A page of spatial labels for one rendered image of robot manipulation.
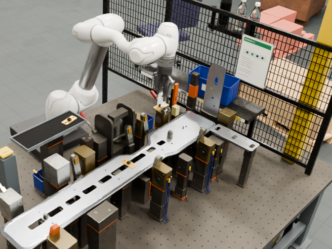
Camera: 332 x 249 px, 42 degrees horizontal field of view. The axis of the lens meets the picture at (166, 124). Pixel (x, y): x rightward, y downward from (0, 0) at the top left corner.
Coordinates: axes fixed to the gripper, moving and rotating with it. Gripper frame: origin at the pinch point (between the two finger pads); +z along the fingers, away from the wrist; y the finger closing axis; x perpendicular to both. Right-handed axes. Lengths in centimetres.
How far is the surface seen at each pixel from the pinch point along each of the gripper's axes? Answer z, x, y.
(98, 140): 21.4, -28.8, -16.1
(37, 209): 30, -76, -3
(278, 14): 90, 431, -155
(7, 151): 14, -73, -28
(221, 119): 28, 47, 9
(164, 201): 46, -16, 22
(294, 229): 106, 80, 64
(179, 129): 29.3, 21.2, -2.1
